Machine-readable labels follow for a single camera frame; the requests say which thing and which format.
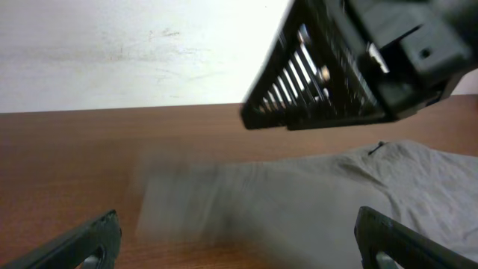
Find grey shorts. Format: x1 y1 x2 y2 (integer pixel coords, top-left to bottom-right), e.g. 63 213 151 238
136 140 477 268

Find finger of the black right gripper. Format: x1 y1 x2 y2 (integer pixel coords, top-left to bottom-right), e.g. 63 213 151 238
240 0 394 130

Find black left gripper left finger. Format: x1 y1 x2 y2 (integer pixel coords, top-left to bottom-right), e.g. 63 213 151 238
2 210 122 269

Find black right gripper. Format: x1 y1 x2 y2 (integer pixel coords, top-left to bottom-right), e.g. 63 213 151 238
344 0 477 121

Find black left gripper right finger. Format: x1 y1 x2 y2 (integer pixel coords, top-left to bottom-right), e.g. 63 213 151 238
354 206 477 269

